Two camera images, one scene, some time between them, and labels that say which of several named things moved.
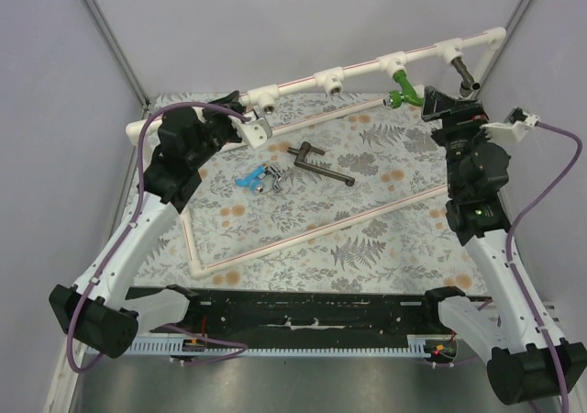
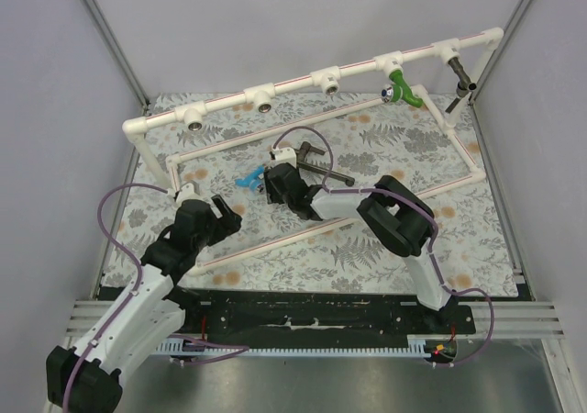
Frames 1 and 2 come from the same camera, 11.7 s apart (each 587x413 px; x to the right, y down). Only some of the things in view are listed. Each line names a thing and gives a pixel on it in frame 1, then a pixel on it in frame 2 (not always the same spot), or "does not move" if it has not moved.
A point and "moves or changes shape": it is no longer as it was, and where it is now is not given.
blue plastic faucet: [250, 180] does not move
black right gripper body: [457, 113] → [273, 180]
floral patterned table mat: [348, 191] does not move
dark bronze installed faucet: [469, 83] does not move
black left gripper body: [225, 117] → [220, 223]
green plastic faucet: [394, 99] moves or changes shape
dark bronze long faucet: [301, 154] does not move
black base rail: [280, 312] does not move
